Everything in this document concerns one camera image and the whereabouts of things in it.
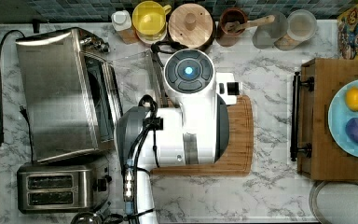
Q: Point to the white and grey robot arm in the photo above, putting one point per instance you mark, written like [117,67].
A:
[193,131]

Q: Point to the stainless steel toaster oven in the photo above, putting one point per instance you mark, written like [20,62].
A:
[71,93]

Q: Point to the bamboo cutting board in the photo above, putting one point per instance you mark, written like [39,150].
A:
[237,158]

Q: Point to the brown ceramic cup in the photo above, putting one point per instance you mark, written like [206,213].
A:
[226,35]

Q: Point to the round wooden lid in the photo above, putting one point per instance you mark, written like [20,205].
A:
[192,25]

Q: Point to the yellow mug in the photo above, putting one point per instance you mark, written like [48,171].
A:
[149,20]

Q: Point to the wooden spoon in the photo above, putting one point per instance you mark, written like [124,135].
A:
[250,23]

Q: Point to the white salt shaker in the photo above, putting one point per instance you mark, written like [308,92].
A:
[122,24]

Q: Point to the grey round glass lid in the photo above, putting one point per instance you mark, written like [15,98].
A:
[265,35]

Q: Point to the metal pot at bottom edge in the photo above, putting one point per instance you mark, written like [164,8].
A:
[102,216]

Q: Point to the clear glass jar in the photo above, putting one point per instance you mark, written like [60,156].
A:
[302,26]

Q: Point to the stainless steel two-slot toaster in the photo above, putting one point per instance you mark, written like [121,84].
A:
[60,189]

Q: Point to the light blue plate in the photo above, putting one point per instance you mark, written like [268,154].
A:
[338,116]

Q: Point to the yellow lemon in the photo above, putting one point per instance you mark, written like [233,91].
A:
[351,99]

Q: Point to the wooden tray with black handle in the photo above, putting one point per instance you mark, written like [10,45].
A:
[312,146]

